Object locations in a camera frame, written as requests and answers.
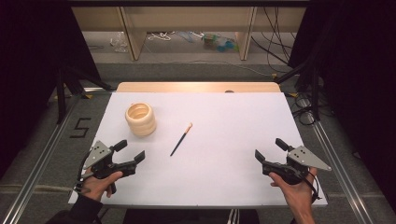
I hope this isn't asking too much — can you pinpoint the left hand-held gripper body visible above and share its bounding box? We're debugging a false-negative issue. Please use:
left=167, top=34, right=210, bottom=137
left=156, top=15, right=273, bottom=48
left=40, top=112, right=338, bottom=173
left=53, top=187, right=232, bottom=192
left=81, top=140, right=138, bottom=195

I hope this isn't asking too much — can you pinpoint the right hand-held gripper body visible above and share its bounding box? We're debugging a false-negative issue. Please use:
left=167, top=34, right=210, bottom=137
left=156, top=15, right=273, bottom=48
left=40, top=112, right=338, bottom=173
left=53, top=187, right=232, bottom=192
left=262, top=145, right=332, bottom=186

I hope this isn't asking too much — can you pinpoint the cream ribbed pen holder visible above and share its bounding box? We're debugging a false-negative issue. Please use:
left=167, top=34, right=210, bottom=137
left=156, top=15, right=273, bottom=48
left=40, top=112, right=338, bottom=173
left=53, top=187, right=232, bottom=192
left=124, top=102, right=158, bottom=138

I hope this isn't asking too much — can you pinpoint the person's right hand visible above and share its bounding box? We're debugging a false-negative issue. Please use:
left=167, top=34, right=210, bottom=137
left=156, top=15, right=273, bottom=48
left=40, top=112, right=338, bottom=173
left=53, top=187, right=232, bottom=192
left=268, top=167, right=318, bottom=213

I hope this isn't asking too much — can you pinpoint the person's left hand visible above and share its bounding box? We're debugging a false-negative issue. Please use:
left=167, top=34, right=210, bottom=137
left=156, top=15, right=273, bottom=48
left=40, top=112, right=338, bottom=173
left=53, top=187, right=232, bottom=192
left=78, top=168, right=124, bottom=203

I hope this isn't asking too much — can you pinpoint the white table board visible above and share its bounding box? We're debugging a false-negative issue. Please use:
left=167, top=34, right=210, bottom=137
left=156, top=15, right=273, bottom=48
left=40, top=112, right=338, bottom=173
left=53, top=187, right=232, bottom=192
left=67, top=91, right=329, bottom=209

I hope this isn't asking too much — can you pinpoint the wooden table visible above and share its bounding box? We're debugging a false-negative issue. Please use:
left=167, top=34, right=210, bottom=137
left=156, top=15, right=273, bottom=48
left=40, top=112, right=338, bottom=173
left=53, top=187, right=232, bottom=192
left=115, top=81, right=282, bottom=94

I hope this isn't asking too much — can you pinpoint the black metal stand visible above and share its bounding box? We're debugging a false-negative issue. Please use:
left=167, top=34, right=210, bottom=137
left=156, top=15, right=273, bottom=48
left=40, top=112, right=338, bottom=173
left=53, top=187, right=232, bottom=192
left=54, top=63, right=114, bottom=126

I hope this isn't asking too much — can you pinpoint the clear plastic bag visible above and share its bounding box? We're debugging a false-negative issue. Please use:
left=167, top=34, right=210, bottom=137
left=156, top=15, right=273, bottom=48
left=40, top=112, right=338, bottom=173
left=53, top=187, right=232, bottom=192
left=109, top=31, right=129, bottom=53

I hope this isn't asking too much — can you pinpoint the dark curtain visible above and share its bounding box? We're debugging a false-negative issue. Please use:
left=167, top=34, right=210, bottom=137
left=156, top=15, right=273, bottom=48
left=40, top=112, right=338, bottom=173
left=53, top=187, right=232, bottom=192
left=0, top=0, right=102, bottom=180
left=288, top=0, right=396, bottom=206

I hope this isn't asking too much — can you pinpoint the green and blue plastic bundle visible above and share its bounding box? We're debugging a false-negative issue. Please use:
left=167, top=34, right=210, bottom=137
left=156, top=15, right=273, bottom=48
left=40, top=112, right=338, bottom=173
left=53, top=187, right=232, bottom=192
left=201, top=32, right=240, bottom=53

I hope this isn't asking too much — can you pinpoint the light wooden shelf unit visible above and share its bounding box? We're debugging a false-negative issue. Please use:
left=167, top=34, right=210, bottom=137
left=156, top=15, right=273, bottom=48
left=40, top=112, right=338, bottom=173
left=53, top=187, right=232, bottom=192
left=71, top=6, right=308, bottom=62

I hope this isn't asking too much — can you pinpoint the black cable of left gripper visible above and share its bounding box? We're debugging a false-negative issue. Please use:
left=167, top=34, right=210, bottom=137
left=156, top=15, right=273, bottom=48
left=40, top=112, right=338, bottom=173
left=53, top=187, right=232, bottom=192
left=73, top=150, right=94, bottom=194

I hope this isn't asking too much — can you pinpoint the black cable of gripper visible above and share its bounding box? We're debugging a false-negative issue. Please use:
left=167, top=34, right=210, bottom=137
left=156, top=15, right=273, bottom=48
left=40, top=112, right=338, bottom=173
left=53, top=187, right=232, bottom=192
left=73, top=150, right=94, bottom=194
left=301, top=170, right=322, bottom=204

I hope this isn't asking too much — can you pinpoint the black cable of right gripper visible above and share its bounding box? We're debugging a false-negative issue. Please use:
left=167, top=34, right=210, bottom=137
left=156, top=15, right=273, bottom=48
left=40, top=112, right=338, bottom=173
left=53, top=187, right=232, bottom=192
left=301, top=170, right=322, bottom=204

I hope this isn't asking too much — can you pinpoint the coiled black floor cable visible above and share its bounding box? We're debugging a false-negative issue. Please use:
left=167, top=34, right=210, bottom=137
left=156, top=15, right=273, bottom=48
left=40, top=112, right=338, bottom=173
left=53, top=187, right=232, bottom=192
left=288, top=91, right=317, bottom=127

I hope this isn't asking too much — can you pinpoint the aluminium rail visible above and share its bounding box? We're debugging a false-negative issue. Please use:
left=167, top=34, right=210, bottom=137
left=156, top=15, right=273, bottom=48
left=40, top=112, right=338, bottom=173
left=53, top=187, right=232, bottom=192
left=298, top=96, right=376, bottom=224
left=0, top=91, right=94, bottom=224

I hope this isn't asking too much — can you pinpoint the bundle of black hanging cables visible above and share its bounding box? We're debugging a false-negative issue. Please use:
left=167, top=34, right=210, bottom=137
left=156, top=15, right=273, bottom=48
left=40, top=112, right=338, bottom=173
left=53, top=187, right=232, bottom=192
left=250, top=7, right=297, bottom=75

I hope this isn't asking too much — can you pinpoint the white cord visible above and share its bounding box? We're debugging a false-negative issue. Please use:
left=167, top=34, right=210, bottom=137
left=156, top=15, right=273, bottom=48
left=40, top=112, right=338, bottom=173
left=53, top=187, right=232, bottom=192
left=147, top=30, right=177, bottom=42

